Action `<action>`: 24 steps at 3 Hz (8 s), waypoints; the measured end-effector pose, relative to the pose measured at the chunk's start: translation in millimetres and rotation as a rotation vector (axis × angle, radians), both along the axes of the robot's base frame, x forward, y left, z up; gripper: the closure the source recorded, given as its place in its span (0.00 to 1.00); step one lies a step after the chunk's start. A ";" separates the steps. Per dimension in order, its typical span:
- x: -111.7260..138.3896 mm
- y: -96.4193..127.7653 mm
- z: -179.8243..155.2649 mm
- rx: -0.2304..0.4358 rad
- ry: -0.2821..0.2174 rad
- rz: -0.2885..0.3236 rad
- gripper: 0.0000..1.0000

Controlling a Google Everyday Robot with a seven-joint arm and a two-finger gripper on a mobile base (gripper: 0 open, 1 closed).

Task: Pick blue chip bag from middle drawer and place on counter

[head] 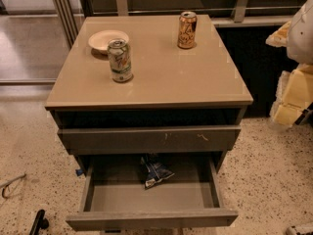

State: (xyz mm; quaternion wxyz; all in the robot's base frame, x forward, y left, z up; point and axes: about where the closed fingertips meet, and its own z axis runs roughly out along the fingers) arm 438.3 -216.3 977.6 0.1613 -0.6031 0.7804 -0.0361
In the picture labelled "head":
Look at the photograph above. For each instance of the blue chip bag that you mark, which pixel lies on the blue chip bag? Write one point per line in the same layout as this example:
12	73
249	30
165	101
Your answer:
157	171

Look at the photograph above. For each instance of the grey drawer cabinet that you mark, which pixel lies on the grey drawer cabinet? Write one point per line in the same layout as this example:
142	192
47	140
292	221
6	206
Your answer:
170	87

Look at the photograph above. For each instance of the black object on floor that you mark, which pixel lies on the black object on floor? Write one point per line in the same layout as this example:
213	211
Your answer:
40	222

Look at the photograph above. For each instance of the green white soda can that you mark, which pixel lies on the green white soda can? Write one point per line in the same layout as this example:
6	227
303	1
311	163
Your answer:
120	60

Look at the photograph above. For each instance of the blue tape piece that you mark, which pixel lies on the blue tape piece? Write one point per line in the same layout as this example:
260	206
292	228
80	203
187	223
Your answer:
79	172

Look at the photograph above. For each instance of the open middle drawer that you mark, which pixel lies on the open middle drawer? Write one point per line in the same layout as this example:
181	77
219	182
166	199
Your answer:
114	197

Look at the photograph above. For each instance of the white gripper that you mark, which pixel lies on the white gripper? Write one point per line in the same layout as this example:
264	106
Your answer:
302	36

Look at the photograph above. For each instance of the orange soda can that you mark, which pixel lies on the orange soda can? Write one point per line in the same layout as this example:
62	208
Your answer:
187	30

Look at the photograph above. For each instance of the white object bottom right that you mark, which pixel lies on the white object bottom right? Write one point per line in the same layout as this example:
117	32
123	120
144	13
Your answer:
302	229

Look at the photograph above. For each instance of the white bowl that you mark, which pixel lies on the white bowl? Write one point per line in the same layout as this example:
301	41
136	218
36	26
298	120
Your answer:
99	41

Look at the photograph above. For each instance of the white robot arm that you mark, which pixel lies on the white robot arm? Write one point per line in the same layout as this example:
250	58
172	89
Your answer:
300	37

